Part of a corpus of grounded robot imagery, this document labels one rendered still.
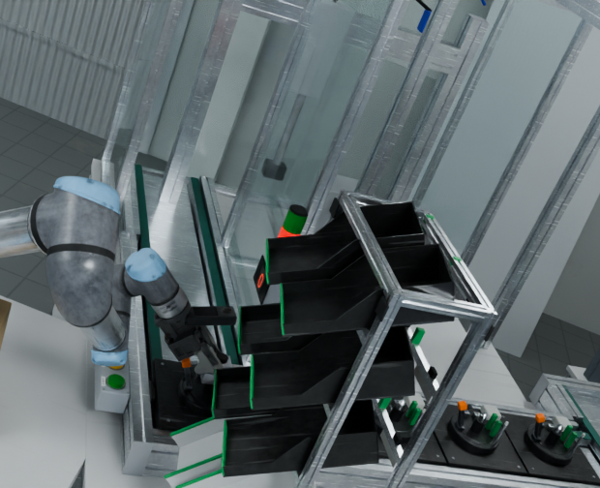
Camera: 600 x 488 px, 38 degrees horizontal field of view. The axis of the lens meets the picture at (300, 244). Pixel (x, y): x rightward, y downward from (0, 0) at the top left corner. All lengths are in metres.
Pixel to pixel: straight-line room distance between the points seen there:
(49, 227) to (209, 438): 0.61
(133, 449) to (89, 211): 0.64
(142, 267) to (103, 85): 3.70
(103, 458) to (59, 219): 0.69
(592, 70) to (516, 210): 0.82
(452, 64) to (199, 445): 1.65
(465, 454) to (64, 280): 1.23
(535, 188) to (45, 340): 3.16
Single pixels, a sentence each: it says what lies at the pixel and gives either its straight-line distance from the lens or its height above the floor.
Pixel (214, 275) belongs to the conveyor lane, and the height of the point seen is 0.95.
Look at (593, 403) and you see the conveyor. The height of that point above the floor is 0.92.
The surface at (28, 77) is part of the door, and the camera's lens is 5.68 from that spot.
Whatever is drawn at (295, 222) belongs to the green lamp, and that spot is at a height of 1.39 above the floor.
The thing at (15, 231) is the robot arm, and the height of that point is 1.42.
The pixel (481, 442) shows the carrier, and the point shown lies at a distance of 2.41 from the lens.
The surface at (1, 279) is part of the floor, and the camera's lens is 4.07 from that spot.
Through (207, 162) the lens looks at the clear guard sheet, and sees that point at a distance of 3.28.
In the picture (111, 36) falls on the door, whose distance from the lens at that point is 5.41.
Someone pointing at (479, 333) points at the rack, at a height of 1.62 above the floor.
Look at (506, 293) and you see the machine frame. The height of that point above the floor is 1.09.
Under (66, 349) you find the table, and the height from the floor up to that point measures 0.86.
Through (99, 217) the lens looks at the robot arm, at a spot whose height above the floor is 1.52.
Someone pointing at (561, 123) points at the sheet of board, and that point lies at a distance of 4.86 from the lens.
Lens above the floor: 2.27
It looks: 26 degrees down
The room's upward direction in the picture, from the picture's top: 22 degrees clockwise
